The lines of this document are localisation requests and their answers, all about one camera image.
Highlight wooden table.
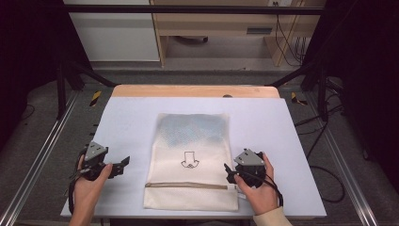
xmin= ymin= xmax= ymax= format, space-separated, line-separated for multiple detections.
xmin=111 ymin=83 xmax=281 ymax=99

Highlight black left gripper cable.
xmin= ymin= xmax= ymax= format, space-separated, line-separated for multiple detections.
xmin=67 ymin=153 xmax=92 ymax=216

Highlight person's right hand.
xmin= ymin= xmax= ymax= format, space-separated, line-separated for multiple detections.
xmin=233 ymin=153 xmax=280 ymax=217

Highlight black curtain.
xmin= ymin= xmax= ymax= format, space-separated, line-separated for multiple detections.
xmin=302 ymin=0 xmax=399 ymax=192
xmin=0 ymin=0 xmax=92 ymax=149

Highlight dark chair base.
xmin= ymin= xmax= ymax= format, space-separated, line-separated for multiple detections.
xmin=171 ymin=35 xmax=210 ymax=45

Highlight aluminium rail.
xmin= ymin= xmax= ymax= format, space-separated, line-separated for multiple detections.
xmin=0 ymin=89 xmax=81 ymax=226
xmin=304 ymin=91 xmax=380 ymax=226

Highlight person's left hand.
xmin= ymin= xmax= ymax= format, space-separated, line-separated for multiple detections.
xmin=72 ymin=154 xmax=114 ymax=211

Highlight thin black floor cable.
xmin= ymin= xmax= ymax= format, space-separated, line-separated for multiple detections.
xmin=18 ymin=103 xmax=37 ymax=122

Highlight white table mat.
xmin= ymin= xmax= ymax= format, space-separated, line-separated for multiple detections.
xmin=59 ymin=96 xmax=327 ymax=219

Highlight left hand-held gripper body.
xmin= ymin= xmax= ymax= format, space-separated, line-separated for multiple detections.
xmin=76 ymin=140 xmax=109 ymax=182

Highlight black horizontal bar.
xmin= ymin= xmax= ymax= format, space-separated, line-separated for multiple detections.
xmin=61 ymin=4 xmax=326 ymax=16

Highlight black metal stand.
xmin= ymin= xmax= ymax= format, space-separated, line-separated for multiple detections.
xmin=265 ymin=57 xmax=331 ymax=123
xmin=56 ymin=58 xmax=118 ymax=121

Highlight hanging black cables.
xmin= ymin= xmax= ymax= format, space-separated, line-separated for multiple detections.
xmin=274 ymin=1 xmax=311 ymax=67

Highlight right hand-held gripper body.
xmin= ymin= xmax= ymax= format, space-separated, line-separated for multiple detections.
xmin=233 ymin=148 xmax=267 ymax=189

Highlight cream mesh laundry bag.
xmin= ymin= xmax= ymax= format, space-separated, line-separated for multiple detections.
xmin=142 ymin=112 xmax=240 ymax=212

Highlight wooden desk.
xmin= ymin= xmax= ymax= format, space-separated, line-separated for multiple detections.
xmin=149 ymin=0 xmax=327 ymax=68

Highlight yellow black tape strip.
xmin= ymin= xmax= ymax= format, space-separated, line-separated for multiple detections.
xmin=88 ymin=89 xmax=104 ymax=108
xmin=289 ymin=90 xmax=310 ymax=106

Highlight white cabinet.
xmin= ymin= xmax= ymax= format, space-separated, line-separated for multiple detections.
xmin=63 ymin=0 xmax=161 ymax=63

